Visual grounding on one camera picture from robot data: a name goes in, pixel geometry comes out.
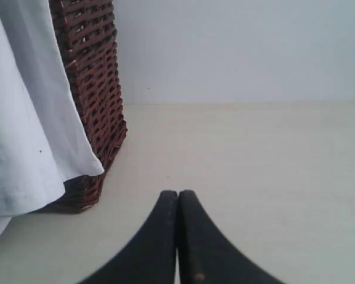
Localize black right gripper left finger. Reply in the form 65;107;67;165
82;191;178;284

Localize white t-shirt with red print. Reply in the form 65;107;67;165
0;1;104;235

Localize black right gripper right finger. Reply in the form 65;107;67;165
179;190;281;284

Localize dark brown wicker basket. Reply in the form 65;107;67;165
49;0;128;214

